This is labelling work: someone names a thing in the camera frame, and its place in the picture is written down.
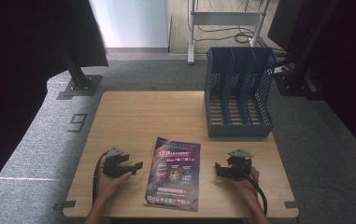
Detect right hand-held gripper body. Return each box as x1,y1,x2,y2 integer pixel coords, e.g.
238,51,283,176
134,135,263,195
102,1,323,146
226,148,255,182

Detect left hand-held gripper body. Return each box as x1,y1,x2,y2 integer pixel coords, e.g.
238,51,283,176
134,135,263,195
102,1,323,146
103,146,131,179

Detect blue file rack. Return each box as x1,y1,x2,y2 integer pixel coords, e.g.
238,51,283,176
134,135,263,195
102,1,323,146
204,46,277,138

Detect purple cover book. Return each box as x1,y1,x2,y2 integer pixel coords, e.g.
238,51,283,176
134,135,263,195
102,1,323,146
143,136,202,213

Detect person's right hand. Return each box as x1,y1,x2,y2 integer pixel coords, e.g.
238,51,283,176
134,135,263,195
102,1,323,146
230,166,261,203

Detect person's left hand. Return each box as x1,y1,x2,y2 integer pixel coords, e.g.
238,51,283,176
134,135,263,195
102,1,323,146
94,159,134,203

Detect grey tape piece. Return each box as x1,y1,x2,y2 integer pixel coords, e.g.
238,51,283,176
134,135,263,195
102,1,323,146
284,201,306,210

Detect white power strip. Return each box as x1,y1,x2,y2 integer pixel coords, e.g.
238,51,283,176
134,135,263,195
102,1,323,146
273,63,292,75

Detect black curtain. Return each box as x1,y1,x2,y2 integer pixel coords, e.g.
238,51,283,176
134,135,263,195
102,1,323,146
0,0,109,209
267,0,356,166

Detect white panel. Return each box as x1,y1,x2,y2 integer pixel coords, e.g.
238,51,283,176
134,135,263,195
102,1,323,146
89,0,170,49

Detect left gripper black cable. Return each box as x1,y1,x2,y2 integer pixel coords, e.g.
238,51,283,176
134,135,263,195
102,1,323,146
92,150,109,204

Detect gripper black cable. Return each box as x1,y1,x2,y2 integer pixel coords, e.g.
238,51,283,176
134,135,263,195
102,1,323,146
242,167,268,217
92,150,109,204

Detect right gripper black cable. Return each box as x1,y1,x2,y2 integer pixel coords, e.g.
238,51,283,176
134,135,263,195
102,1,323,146
242,167,268,217

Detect black stand with base plate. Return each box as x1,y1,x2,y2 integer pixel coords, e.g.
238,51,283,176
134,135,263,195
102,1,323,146
61,46,104,97
273,0,342,101

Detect black floor cables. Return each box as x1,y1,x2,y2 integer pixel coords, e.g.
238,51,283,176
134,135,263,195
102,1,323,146
193,0,289,58

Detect white metal desk frame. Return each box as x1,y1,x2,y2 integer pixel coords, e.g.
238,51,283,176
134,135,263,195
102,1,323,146
187,0,270,65

